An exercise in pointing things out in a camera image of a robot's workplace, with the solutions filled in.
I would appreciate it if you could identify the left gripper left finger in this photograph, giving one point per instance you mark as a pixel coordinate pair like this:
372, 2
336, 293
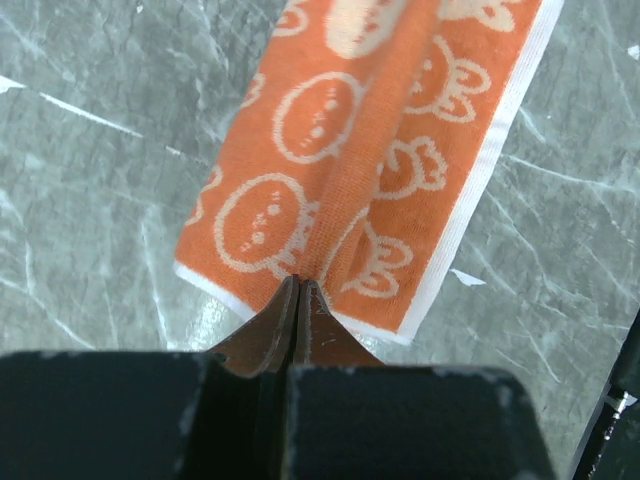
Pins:
152, 415

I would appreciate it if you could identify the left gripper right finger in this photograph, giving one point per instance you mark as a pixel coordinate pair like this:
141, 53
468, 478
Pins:
349, 420

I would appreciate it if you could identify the orange white patterned cloth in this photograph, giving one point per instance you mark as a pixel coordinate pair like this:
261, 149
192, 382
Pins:
360, 152

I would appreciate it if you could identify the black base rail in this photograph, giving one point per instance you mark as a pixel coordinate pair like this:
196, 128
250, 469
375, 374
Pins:
609, 447

